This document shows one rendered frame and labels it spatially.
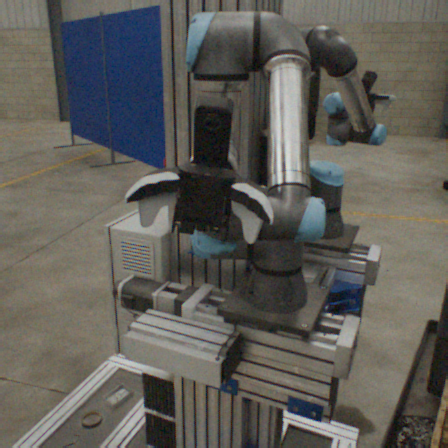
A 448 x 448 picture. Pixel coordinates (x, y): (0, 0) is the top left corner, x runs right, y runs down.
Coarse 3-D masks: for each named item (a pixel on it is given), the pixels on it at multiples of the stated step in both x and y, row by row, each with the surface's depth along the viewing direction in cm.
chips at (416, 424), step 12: (408, 420) 154; (420, 420) 152; (432, 420) 151; (396, 432) 151; (408, 432) 147; (420, 432) 148; (432, 432) 147; (396, 444) 143; (408, 444) 140; (420, 444) 139
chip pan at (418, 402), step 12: (432, 336) 203; (432, 348) 195; (420, 360) 187; (420, 372) 180; (420, 384) 174; (408, 396) 168; (420, 396) 168; (432, 396) 168; (408, 408) 162; (420, 408) 162; (432, 408) 162
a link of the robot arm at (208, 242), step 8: (224, 216) 74; (232, 216) 74; (232, 224) 74; (240, 224) 74; (200, 232) 76; (208, 232) 75; (224, 232) 75; (232, 232) 75; (240, 232) 75; (200, 240) 77; (208, 240) 76; (216, 240) 75; (232, 240) 77; (256, 240) 77; (200, 248) 77; (208, 248) 76; (216, 248) 76; (224, 248) 76; (232, 248) 78
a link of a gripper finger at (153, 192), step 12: (144, 180) 50; (156, 180) 50; (168, 180) 51; (132, 192) 47; (144, 192) 49; (156, 192) 50; (168, 192) 52; (144, 204) 51; (156, 204) 53; (168, 204) 54; (144, 216) 52; (156, 216) 53
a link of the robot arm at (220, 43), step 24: (192, 24) 89; (216, 24) 88; (240, 24) 88; (192, 48) 89; (216, 48) 88; (240, 48) 88; (192, 72) 96; (216, 72) 90; (240, 72) 91; (216, 96) 93; (240, 96) 96; (192, 240) 103; (240, 240) 102
